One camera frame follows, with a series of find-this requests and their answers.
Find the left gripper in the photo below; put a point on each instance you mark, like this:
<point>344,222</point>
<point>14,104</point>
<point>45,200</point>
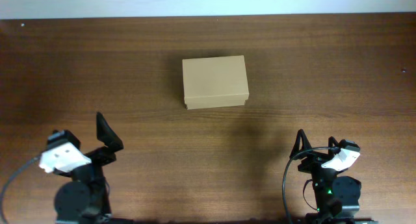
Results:
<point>108,138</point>

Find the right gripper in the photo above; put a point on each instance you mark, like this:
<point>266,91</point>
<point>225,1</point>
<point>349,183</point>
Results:
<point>315,161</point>

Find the brown cardboard box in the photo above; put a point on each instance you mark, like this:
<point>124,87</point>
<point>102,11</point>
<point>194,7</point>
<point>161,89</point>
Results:
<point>215,82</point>

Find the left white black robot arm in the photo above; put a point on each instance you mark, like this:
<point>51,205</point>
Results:
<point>85,199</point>

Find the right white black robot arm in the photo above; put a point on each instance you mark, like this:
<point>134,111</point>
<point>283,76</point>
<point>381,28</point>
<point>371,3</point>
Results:
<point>336,197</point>

